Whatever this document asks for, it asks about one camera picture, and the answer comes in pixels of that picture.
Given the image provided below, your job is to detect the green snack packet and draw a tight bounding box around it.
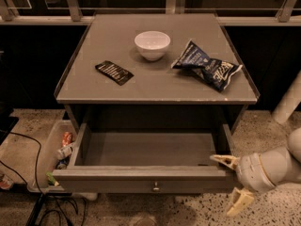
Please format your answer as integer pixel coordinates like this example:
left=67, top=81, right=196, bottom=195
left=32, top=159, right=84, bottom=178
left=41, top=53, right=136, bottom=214
left=46, top=172, right=59, bottom=186

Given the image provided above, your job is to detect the black snack packet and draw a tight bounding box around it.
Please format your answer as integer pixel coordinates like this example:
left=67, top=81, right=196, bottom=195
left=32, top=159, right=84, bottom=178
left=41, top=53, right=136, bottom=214
left=95, top=60, right=134, bottom=86

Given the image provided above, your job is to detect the red white object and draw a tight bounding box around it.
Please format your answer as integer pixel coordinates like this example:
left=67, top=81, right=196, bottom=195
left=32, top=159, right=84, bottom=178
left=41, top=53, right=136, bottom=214
left=0, top=171, right=14, bottom=190

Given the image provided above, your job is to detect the black furniture edge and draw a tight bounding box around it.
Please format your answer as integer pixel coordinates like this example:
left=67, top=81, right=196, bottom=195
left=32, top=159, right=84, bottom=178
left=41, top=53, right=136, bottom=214
left=0, top=102, right=19, bottom=145

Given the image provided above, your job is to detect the white carton box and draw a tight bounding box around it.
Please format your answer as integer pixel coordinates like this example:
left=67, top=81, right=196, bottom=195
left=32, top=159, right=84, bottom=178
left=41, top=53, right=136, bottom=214
left=55, top=142, right=75, bottom=160

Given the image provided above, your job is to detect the grey drawer cabinet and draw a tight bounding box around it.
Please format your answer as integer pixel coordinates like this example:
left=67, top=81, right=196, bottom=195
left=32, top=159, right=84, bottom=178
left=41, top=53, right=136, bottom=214
left=54, top=12, right=261, bottom=137

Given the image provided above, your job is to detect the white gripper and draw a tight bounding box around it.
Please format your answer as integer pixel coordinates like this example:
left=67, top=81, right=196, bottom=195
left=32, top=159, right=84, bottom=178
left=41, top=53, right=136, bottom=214
left=210, top=153, right=276, bottom=217

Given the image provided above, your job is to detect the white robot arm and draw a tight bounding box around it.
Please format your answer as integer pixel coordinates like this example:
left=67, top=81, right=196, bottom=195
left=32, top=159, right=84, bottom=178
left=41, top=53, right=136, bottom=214
left=210, top=128, right=301, bottom=218

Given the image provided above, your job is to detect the black cable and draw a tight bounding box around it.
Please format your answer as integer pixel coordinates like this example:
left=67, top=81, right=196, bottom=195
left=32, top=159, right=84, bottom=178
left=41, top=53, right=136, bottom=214
left=0, top=131, right=87, bottom=226

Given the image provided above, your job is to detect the metal window railing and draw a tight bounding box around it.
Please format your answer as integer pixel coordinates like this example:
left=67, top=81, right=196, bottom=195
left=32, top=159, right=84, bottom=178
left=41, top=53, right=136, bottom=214
left=0, top=0, right=301, bottom=26

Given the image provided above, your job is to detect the blue chip bag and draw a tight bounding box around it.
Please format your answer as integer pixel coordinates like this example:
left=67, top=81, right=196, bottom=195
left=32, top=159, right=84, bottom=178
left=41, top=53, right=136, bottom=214
left=171, top=40, right=242, bottom=92

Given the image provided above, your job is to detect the orange soda can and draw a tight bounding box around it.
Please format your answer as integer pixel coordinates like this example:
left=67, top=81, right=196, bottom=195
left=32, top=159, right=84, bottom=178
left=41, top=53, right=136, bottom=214
left=62, top=132, right=72, bottom=146

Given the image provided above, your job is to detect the white ceramic bowl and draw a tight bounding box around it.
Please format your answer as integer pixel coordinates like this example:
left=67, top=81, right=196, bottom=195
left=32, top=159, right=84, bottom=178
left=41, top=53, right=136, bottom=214
left=135, top=31, right=171, bottom=61

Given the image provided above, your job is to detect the clear plastic bin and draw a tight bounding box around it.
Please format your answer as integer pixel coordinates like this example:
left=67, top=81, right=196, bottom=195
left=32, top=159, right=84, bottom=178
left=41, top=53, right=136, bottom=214
left=27, top=120, right=98, bottom=201

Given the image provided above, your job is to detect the grey top drawer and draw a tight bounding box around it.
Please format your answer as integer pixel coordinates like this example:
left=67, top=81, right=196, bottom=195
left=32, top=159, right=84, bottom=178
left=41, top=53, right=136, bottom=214
left=54, top=123, right=238, bottom=194

